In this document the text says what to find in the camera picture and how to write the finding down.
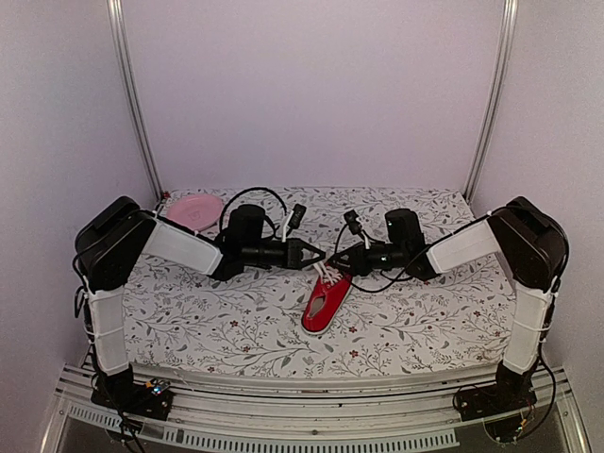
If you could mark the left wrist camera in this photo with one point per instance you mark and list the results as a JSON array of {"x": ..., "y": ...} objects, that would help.
[{"x": 292, "y": 221}]

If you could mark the pink plastic plate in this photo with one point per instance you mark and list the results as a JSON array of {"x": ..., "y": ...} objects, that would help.
[{"x": 196, "y": 212}]

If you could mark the floral patterned table mat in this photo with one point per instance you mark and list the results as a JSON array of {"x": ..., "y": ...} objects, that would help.
[{"x": 166, "y": 310}]

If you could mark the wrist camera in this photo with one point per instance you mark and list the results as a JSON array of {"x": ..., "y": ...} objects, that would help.
[
  {"x": 292, "y": 221},
  {"x": 351, "y": 219}
]

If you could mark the front aluminium rail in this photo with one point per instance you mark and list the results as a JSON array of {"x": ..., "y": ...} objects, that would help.
[{"x": 218, "y": 413}]

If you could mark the red canvas sneaker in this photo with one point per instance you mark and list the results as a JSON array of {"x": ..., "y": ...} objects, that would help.
[{"x": 328, "y": 294}]

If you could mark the left aluminium frame post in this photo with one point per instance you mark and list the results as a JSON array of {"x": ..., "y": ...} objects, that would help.
[{"x": 117, "y": 25}]

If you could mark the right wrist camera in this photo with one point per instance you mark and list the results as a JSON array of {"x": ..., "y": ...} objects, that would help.
[{"x": 351, "y": 219}]

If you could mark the right aluminium frame post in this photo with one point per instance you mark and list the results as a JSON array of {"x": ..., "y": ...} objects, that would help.
[{"x": 502, "y": 61}]

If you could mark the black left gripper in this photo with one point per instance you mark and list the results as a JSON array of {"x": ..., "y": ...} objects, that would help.
[{"x": 304, "y": 263}]

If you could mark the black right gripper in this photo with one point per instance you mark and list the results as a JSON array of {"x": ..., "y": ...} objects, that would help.
[{"x": 356, "y": 260}]

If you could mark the aluminium frame post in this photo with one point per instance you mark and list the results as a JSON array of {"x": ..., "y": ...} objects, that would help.
[
  {"x": 502, "y": 61},
  {"x": 117, "y": 25}
]

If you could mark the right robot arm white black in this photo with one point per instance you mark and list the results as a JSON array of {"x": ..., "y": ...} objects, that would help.
[{"x": 533, "y": 245}]

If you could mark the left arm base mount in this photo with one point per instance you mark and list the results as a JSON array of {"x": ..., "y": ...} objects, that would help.
[{"x": 152, "y": 400}]

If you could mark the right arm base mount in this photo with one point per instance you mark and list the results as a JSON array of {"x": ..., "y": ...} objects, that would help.
[{"x": 495, "y": 406}]

